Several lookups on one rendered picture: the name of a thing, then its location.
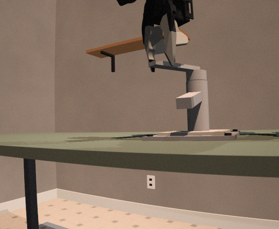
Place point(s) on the beige faucet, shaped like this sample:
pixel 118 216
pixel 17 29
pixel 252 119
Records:
pixel 195 100

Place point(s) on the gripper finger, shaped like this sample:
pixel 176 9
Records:
pixel 172 35
pixel 152 39

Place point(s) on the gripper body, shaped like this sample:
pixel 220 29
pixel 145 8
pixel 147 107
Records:
pixel 153 11

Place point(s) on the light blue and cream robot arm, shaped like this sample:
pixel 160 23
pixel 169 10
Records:
pixel 123 2

